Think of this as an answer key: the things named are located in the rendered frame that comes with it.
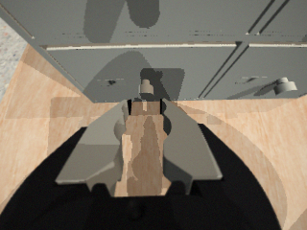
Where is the grey chest of drawers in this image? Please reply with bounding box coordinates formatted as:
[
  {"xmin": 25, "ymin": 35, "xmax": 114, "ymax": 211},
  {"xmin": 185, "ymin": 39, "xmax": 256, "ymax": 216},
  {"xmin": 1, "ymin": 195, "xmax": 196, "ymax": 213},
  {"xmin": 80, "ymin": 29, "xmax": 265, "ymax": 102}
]
[{"xmin": 0, "ymin": 0, "xmax": 307, "ymax": 103}]

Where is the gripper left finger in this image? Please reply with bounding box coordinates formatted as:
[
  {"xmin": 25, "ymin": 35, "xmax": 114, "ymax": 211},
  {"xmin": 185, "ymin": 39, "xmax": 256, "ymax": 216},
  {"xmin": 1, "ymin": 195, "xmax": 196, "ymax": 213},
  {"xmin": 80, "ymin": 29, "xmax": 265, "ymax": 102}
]
[{"xmin": 0, "ymin": 99, "xmax": 131, "ymax": 230}]

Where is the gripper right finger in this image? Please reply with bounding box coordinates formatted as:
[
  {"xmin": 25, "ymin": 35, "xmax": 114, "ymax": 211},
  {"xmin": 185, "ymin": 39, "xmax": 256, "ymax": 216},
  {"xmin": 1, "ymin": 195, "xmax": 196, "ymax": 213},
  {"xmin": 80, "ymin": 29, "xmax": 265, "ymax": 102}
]
[{"xmin": 160, "ymin": 98, "xmax": 282, "ymax": 230}]

